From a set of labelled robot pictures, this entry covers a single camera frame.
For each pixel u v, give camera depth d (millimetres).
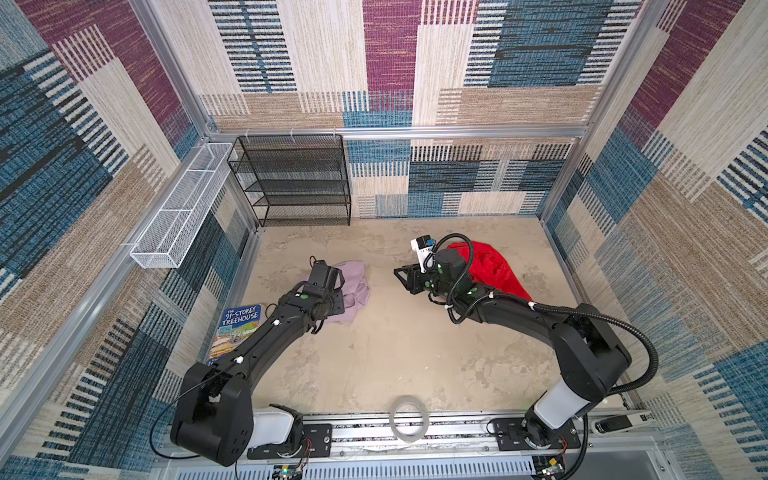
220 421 420
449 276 676
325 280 672
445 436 757
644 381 442
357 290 974
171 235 714
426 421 750
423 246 761
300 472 700
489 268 982
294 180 1083
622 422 715
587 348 494
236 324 912
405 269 827
